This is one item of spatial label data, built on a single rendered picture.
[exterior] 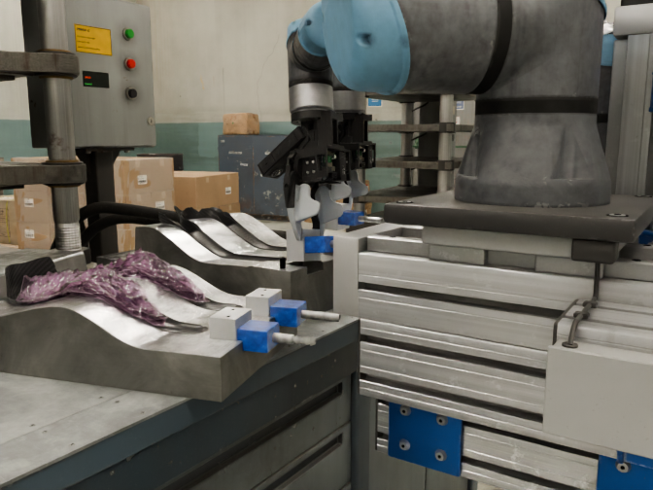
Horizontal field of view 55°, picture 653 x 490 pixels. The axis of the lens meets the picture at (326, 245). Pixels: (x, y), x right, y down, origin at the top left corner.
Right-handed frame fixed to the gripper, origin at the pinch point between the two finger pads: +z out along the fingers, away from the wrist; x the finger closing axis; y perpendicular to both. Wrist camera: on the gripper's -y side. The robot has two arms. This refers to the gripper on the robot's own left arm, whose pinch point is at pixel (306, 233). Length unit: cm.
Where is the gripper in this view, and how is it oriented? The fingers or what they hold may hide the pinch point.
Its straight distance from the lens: 105.7
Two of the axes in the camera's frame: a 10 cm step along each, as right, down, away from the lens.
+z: 0.4, 10.0, -0.2
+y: 8.3, -0.4, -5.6
